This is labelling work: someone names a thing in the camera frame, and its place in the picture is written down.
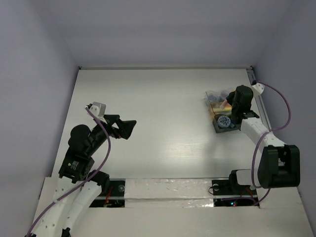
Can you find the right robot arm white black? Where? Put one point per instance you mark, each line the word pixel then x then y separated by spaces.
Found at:
pixel 275 164

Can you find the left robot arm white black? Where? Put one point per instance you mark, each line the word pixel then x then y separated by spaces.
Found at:
pixel 78 183

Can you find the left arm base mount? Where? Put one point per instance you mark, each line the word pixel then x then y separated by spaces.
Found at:
pixel 113 197

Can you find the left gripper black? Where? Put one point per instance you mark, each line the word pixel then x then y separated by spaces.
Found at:
pixel 125 128

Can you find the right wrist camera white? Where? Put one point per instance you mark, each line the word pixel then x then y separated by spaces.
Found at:
pixel 257 88

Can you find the pink highlighter marker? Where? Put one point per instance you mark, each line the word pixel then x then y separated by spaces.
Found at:
pixel 224 104

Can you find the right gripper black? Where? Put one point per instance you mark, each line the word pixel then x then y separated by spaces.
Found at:
pixel 230 98

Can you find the yellow highlighter marker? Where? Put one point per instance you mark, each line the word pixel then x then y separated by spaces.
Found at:
pixel 219 109

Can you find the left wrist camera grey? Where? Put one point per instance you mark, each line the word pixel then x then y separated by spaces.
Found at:
pixel 98 109

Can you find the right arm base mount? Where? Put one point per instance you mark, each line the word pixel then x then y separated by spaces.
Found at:
pixel 229 192

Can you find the three-compartment desk organizer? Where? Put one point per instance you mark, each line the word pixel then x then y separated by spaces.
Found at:
pixel 214 116

